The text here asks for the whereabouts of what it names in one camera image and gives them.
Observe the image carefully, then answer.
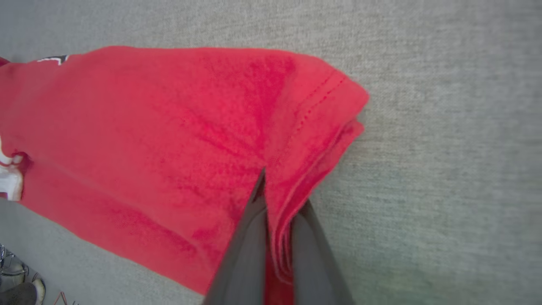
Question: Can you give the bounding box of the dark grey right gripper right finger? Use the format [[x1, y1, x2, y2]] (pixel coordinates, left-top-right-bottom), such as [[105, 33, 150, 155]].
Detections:
[[292, 200, 355, 305]]

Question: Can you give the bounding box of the grey fabric sofa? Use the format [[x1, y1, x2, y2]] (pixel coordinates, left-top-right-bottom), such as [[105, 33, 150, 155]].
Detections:
[[0, 0, 542, 305]]

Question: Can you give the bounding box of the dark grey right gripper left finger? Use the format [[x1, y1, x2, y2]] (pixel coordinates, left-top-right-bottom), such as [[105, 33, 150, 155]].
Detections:
[[203, 167, 268, 305]]

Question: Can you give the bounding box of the red white basketball jersey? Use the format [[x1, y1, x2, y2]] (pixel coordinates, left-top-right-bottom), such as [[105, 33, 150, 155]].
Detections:
[[0, 46, 370, 305]]

